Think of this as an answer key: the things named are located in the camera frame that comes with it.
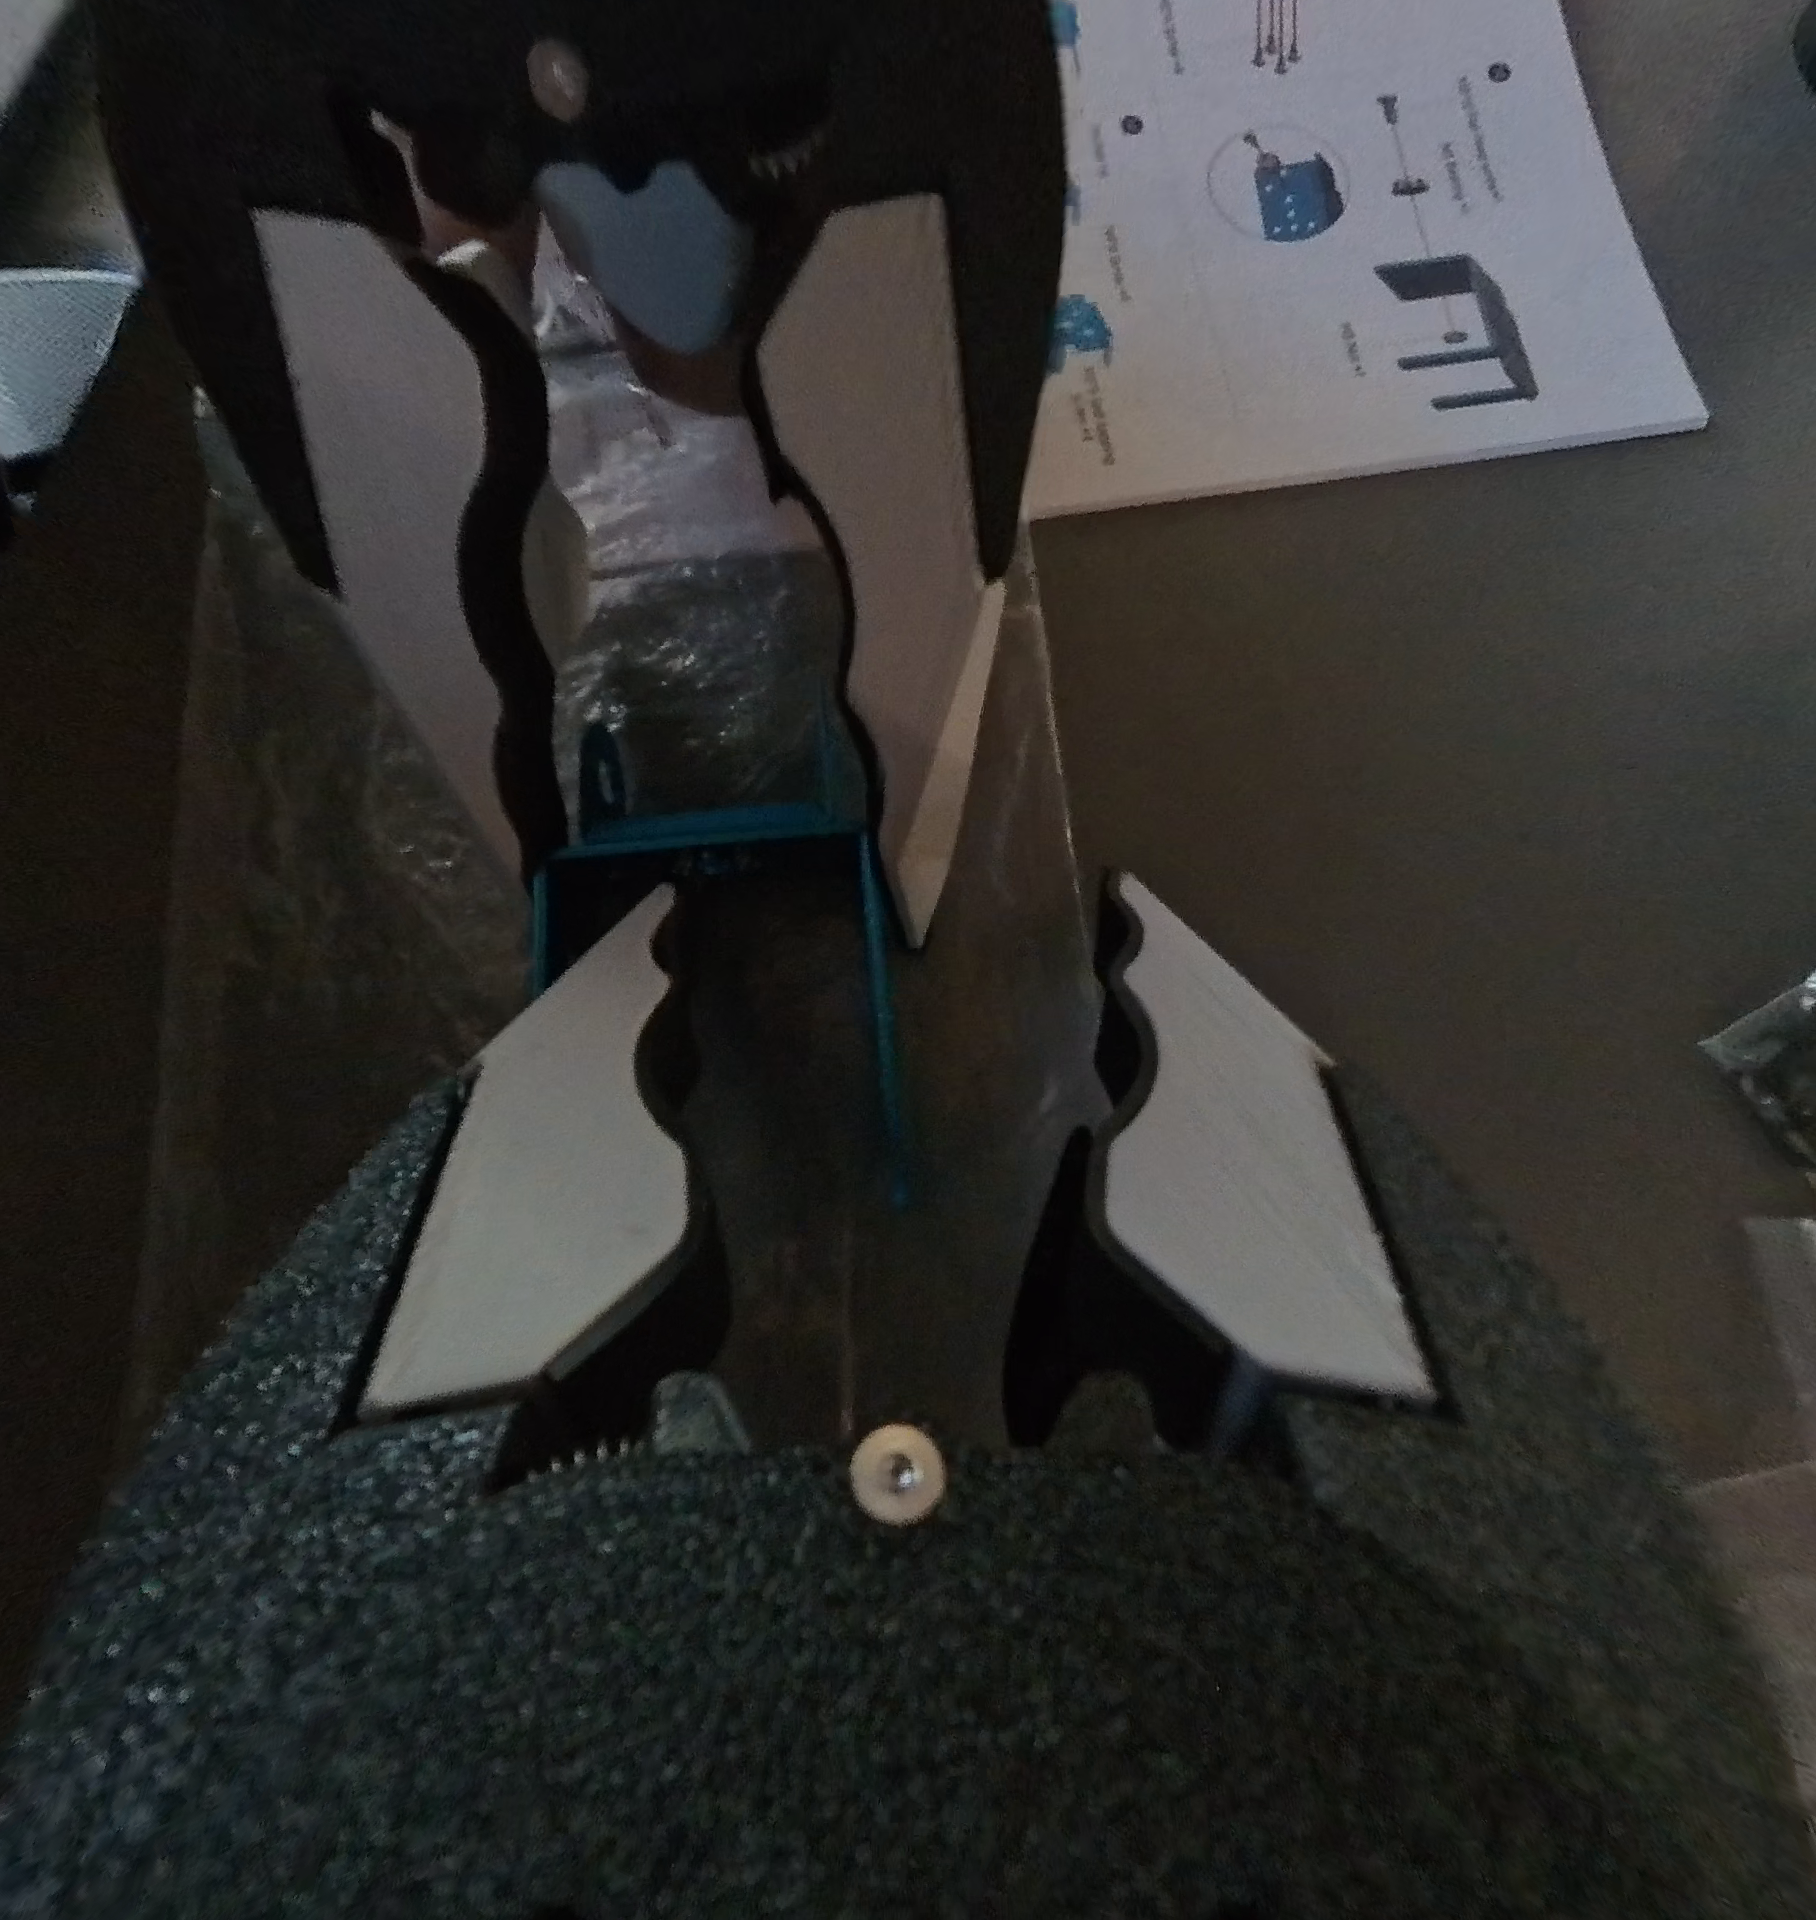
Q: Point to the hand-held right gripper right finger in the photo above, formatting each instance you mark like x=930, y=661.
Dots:
x=1254, y=1201

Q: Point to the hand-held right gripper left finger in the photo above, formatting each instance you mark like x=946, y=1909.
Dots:
x=549, y=1201

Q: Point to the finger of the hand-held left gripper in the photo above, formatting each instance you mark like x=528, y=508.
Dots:
x=384, y=450
x=909, y=450

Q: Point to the blue metal bracket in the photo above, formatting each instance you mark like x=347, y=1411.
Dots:
x=698, y=832

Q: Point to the grey desk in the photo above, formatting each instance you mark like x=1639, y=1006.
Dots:
x=1448, y=748

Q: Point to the person's left hand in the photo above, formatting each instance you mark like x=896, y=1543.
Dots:
x=698, y=382

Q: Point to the clear plastic bag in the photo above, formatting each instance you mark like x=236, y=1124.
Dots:
x=654, y=644

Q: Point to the white mesh object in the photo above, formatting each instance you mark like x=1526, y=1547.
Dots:
x=38, y=346

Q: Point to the white instruction manual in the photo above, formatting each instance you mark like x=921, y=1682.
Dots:
x=1374, y=374

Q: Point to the clear packet with blue part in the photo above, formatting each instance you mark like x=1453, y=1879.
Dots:
x=1793, y=1050

